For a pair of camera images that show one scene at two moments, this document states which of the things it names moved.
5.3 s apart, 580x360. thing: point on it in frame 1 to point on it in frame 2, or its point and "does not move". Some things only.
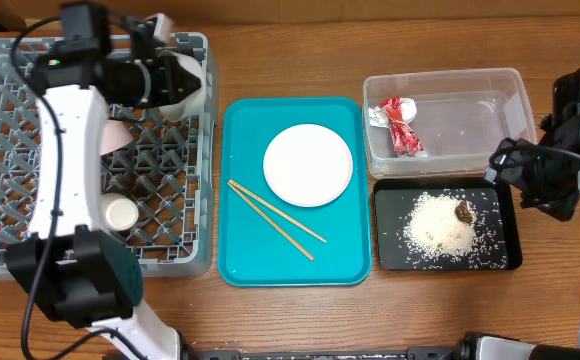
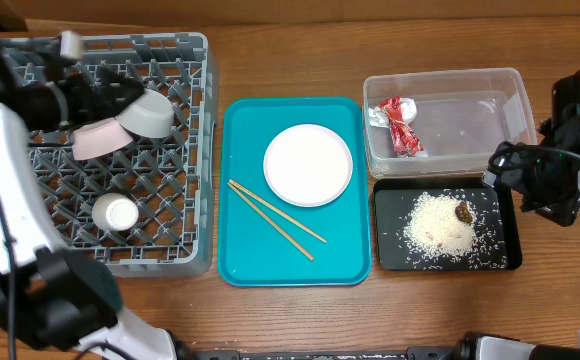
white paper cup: [117, 212] does not move
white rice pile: [432, 226] does not move
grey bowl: [189, 107] to [152, 116]
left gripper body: [168, 80] to [92, 93]
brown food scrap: [463, 212] does not move
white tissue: [378, 116] does not move
